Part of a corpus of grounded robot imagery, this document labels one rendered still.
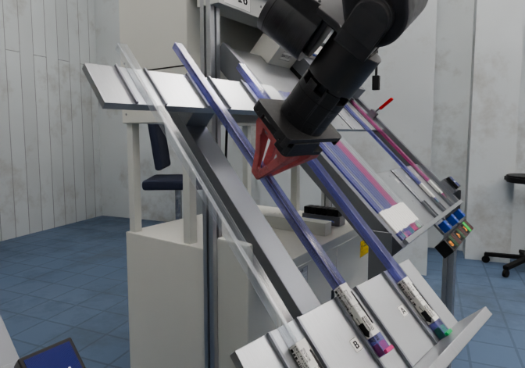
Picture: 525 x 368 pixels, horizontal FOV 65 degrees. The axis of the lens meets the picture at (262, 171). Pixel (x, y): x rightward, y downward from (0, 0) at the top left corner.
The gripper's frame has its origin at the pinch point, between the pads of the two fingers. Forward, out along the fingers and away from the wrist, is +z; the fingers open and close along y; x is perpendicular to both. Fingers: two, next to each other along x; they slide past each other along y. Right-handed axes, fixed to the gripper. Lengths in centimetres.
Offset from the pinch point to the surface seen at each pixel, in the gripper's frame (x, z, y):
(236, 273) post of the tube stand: 7.6, 11.5, 2.3
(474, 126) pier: -49, 40, -293
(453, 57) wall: -104, 17, -310
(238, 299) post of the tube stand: 10.4, 13.7, 2.3
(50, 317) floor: -69, 198, -35
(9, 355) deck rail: 9.2, 7.9, 29.6
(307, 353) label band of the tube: 20.9, -0.4, 10.2
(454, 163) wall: -42, 75, -310
